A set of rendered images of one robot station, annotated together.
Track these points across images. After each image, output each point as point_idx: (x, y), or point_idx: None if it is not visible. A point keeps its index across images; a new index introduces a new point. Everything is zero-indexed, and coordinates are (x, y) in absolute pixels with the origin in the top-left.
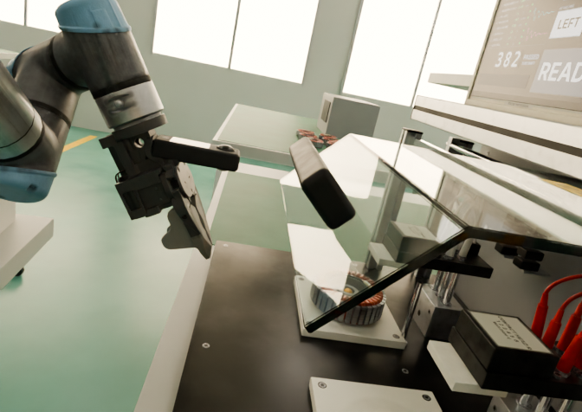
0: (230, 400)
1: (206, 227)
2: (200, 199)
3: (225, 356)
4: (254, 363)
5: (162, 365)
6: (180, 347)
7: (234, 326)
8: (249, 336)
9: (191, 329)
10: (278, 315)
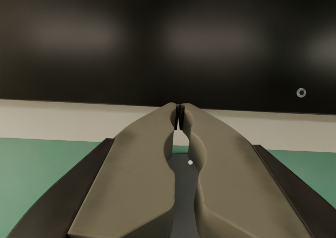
0: None
1: (159, 128)
2: (50, 191)
3: (318, 67)
4: (327, 30)
5: (301, 139)
6: (268, 123)
7: (255, 56)
8: (273, 34)
9: (230, 114)
10: None
